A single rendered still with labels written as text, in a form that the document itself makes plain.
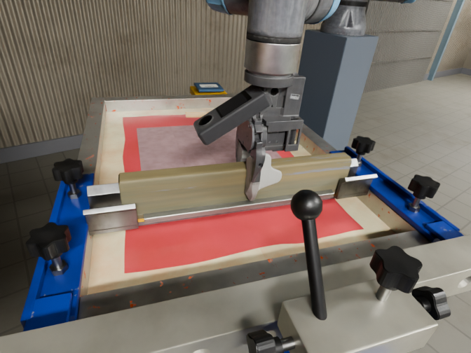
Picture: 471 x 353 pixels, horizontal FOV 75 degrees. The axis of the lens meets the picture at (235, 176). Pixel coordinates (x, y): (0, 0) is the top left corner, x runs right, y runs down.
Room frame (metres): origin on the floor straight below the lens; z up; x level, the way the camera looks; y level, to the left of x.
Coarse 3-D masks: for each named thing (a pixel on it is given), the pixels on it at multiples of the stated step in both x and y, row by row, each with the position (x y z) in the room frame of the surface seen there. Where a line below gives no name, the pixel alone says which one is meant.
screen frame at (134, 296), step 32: (160, 96) 0.98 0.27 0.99; (192, 96) 1.01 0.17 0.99; (224, 96) 1.04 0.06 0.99; (96, 128) 0.69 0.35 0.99; (96, 160) 0.54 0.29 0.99; (288, 256) 0.32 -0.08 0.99; (320, 256) 0.32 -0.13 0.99; (352, 256) 0.33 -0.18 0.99; (128, 288) 0.24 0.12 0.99; (160, 288) 0.25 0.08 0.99; (192, 288) 0.25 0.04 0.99
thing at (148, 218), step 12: (324, 192) 0.48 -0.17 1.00; (228, 204) 0.42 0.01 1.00; (240, 204) 0.42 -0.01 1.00; (252, 204) 0.43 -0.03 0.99; (264, 204) 0.43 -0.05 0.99; (276, 204) 0.44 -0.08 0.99; (144, 216) 0.37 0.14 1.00; (156, 216) 0.37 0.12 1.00; (168, 216) 0.38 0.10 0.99; (180, 216) 0.38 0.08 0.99; (192, 216) 0.39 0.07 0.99
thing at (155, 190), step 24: (168, 168) 0.42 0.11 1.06; (192, 168) 0.42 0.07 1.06; (216, 168) 0.43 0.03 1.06; (240, 168) 0.44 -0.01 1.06; (288, 168) 0.46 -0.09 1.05; (312, 168) 0.48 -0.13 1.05; (336, 168) 0.49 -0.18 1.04; (120, 192) 0.37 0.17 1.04; (144, 192) 0.38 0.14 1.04; (168, 192) 0.39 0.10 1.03; (192, 192) 0.40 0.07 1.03; (216, 192) 0.42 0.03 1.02; (240, 192) 0.43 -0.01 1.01; (264, 192) 0.45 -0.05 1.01; (288, 192) 0.46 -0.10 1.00
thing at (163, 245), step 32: (128, 128) 0.79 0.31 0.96; (160, 128) 0.80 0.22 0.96; (192, 128) 0.82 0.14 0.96; (128, 160) 0.61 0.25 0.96; (160, 160) 0.62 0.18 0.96; (192, 160) 0.63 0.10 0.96; (160, 224) 0.40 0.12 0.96; (192, 224) 0.41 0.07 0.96; (224, 224) 0.41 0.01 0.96; (128, 256) 0.32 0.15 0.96; (160, 256) 0.33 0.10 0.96; (192, 256) 0.33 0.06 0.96
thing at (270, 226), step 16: (224, 144) 0.73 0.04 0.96; (224, 160) 0.64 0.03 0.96; (272, 208) 0.47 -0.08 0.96; (288, 208) 0.48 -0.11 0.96; (336, 208) 0.49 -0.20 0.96; (256, 224) 0.42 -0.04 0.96; (272, 224) 0.42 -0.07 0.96; (288, 224) 0.43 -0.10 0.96; (320, 224) 0.44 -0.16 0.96; (336, 224) 0.44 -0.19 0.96; (352, 224) 0.44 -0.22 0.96; (256, 240) 0.38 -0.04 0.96; (272, 240) 0.38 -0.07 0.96; (288, 240) 0.39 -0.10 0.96
